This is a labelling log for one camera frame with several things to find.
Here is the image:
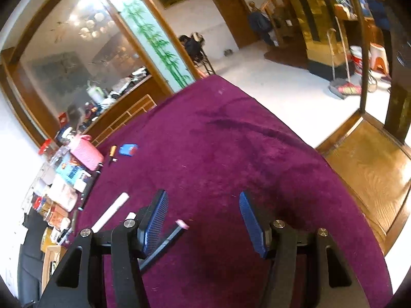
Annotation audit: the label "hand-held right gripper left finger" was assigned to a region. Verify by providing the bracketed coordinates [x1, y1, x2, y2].
[38, 189, 169, 308]

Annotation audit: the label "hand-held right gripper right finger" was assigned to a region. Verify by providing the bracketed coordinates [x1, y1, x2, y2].
[239, 191, 371, 308]

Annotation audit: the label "black pink-capped pencil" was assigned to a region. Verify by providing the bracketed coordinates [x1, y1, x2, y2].
[139, 219, 190, 272]

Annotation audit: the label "long white box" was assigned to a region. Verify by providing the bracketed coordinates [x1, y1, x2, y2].
[91, 192, 130, 232]

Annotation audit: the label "purple tablecloth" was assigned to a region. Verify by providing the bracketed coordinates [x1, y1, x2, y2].
[73, 74, 394, 308]

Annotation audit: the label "blue eraser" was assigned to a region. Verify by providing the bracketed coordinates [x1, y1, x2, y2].
[118, 143, 139, 157]

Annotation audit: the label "blue printed box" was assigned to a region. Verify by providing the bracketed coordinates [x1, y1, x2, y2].
[55, 158, 92, 187]

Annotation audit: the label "white printed packet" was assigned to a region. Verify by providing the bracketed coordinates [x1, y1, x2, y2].
[48, 176, 79, 213]

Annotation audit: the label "pink ribbed container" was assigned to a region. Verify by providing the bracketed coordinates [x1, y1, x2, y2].
[69, 134, 105, 171]

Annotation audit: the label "clear jar orange contents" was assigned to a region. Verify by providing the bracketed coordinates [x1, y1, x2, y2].
[33, 196, 70, 229]

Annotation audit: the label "wooden slatted chair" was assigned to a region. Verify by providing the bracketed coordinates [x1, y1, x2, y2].
[92, 94, 158, 147]

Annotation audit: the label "yellow packet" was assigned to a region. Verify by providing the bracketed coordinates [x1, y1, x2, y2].
[41, 227, 54, 251]

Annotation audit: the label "cardboard box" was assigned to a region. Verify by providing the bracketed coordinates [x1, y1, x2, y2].
[41, 245, 69, 293]

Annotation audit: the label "wooden counter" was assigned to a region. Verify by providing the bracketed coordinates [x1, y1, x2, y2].
[80, 74, 161, 127]

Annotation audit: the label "red lid clear jar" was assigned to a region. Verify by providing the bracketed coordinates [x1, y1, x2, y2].
[38, 138, 70, 165]

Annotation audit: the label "black office chair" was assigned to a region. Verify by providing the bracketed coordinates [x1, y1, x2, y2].
[17, 211, 44, 297]

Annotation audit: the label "broom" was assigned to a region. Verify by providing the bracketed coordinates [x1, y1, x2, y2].
[327, 28, 362, 100]

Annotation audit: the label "dark bag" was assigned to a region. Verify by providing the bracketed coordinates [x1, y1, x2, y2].
[178, 32, 207, 61]

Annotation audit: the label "bamboo print glass panel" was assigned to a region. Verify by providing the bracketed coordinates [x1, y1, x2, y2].
[91, 0, 194, 92]

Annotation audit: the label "white bucket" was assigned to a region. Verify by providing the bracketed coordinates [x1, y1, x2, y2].
[349, 45, 373, 77]

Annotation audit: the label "wood framed glass partition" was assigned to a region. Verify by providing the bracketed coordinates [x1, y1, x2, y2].
[0, 0, 206, 149]

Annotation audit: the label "wooden staircase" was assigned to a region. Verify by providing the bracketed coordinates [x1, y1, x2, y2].
[260, 0, 339, 81]

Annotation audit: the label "wooden door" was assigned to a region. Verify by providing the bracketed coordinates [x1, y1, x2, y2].
[208, 0, 258, 50]

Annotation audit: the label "white orange stool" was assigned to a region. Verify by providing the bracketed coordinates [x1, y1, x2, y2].
[369, 42, 392, 75]

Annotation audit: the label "blue garment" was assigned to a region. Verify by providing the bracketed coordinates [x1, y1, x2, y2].
[359, 0, 391, 30]

